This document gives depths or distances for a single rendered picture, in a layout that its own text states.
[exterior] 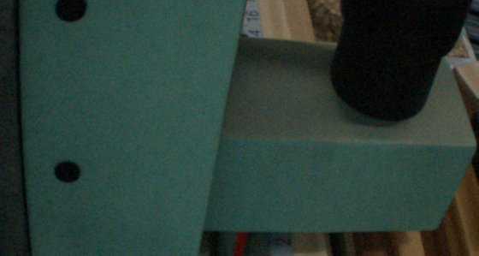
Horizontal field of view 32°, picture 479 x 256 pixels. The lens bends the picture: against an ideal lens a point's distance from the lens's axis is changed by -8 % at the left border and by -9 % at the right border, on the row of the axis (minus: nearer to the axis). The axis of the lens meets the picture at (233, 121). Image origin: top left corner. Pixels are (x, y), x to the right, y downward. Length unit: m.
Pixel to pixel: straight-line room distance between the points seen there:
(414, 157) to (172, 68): 0.15
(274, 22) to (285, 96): 0.19
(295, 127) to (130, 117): 0.10
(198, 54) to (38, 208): 0.11
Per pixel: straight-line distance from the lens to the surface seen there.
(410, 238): 0.49
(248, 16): 0.59
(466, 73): 0.63
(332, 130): 0.41
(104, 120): 0.34
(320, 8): 0.68
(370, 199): 0.44
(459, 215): 0.49
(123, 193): 0.37
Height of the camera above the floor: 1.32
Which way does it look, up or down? 45 degrees down
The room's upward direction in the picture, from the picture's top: 11 degrees clockwise
